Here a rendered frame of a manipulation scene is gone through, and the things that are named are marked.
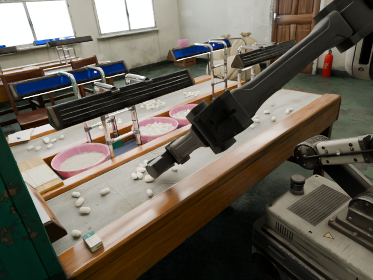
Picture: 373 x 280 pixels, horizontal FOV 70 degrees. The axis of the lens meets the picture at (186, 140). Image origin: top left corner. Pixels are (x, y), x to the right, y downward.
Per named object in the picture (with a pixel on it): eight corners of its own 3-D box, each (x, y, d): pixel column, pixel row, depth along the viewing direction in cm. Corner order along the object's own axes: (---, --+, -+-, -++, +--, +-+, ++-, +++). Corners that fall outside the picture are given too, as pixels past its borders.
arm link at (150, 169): (192, 156, 92) (177, 136, 92) (170, 175, 85) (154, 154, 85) (177, 166, 101) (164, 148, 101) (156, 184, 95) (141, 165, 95)
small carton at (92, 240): (103, 245, 77) (102, 240, 76) (92, 253, 75) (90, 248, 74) (94, 234, 81) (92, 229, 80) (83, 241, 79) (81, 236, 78)
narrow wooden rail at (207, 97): (246, 93, 228) (246, 80, 223) (13, 193, 123) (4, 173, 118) (241, 92, 232) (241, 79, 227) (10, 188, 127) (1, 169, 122)
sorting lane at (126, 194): (321, 98, 183) (322, 95, 182) (55, 264, 78) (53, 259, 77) (281, 91, 203) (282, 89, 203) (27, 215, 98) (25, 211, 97)
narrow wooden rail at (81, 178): (281, 99, 206) (282, 85, 201) (33, 228, 101) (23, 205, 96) (274, 98, 210) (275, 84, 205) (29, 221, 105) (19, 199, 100)
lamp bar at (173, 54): (232, 46, 215) (232, 37, 212) (174, 61, 179) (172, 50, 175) (224, 46, 220) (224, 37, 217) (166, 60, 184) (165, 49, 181)
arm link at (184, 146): (242, 136, 54) (209, 95, 54) (222, 153, 53) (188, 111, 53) (192, 158, 96) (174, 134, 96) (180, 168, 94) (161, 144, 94)
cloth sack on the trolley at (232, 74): (263, 78, 436) (265, 54, 420) (237, 89, 392) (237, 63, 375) (235, 74, 473) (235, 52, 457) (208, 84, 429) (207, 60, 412)
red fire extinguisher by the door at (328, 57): (332, 75, 491) (336, 48, 469) (328, 78, 480) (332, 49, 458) (324, 75, 500) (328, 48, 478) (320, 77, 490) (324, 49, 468)
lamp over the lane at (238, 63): (298, 50, 177) (300, 38, 174) (242, 69, 141) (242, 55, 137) (287, 49, 182) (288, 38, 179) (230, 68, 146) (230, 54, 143)
